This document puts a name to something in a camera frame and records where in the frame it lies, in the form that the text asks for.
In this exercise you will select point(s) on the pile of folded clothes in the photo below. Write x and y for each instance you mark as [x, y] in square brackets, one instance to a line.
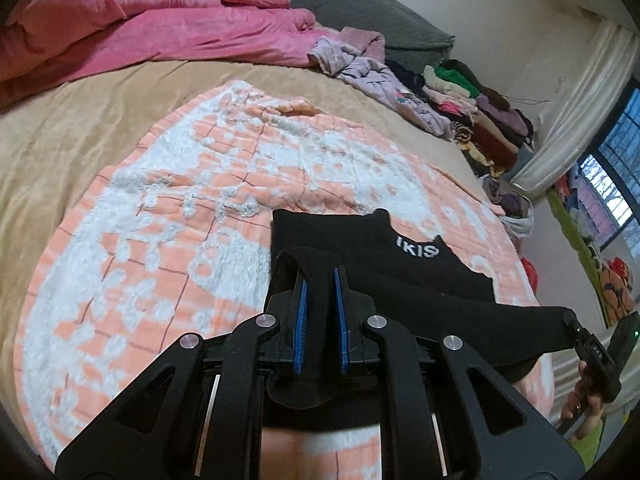
[494, 136]

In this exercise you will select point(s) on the pink quilt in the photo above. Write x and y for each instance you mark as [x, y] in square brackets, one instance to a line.
[45, 43]

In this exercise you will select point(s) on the orange black patterned fabric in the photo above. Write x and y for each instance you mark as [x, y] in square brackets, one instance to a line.
[616, 282]

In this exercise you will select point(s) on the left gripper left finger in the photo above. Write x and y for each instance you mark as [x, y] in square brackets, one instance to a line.
[196, 411]

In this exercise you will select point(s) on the red plastic bag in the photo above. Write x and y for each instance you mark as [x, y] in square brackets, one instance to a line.
[531, 274]

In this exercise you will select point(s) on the right hand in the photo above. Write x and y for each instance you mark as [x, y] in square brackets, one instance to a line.
[583, 393]

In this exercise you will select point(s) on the lilac crumpled garment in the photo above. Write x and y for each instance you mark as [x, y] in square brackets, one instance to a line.
[357, 57]

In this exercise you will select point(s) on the window with bars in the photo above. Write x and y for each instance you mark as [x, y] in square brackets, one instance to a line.
[600, 192]

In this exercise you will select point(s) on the black IKISS shirt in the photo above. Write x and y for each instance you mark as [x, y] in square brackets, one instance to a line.
[423, 286]

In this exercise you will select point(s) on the white curtain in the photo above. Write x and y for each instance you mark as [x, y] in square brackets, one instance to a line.
[571, 121]

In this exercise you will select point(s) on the grey headboard cover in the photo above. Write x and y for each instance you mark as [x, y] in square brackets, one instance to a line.
[410, 40]

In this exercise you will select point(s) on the orange white plaid blanket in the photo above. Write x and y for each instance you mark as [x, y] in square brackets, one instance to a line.
[176, 239]

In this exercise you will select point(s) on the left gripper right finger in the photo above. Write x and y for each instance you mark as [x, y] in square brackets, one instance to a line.
[445, 412]

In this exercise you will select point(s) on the green fabric strip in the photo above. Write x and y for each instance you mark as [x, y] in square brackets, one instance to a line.
[571, 221]

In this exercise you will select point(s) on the white bag of clothes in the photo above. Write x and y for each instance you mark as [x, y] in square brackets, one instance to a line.
[518, 218]

